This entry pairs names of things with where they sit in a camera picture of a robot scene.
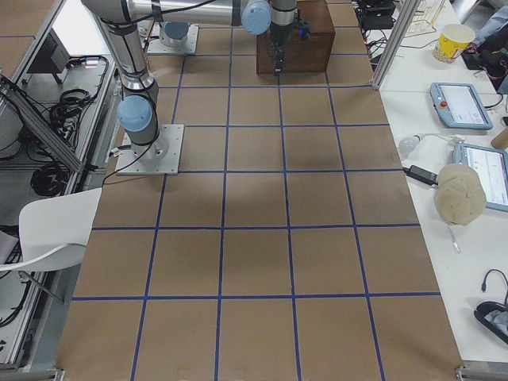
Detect aluminium frame post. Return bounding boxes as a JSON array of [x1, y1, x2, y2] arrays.
[[371, 0, 420, 90]]

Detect dark wooden drawer box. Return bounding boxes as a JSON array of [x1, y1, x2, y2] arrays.
[[256, 1, 335, 75]]

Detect black cable bundle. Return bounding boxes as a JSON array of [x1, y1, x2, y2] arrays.
[[30, 162, 68, 198]]

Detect black power adapter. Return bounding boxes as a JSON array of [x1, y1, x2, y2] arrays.
[[403, 165, 438, 186]]

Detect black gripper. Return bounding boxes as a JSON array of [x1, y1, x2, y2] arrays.
[[268, 11, 310, 75]]

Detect white light bulb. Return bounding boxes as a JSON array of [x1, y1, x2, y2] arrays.
[[398, 135, 421, 156]]

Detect blue teach pendant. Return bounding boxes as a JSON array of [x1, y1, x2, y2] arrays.
[[452, 143, 507, 212], [429, 83, 493, 130]]

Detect beige cap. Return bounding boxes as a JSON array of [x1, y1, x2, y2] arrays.
[[434, 164, 487, 225]]

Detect yellow popcorn cup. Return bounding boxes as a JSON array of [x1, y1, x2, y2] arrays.
[[433, 24, 475, 64]]

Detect white chair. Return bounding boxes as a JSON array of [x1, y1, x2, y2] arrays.
[[1, 188, 102, 272]]

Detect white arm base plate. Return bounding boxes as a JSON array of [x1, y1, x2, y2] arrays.
[[115, 124, 184, 175], [146, 24, 199, 56]]

